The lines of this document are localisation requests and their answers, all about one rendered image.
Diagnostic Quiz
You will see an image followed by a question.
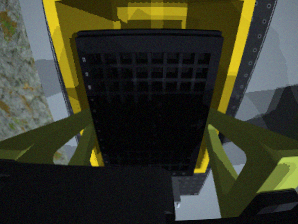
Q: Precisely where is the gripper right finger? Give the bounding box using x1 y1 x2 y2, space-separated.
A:
204 107 298 218

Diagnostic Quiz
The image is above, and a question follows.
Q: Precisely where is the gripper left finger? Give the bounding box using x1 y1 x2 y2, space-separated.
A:
0 107 96 166

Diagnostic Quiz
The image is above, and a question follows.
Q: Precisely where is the yellow open-top bin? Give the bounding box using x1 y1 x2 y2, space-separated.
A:
43 0 256 113

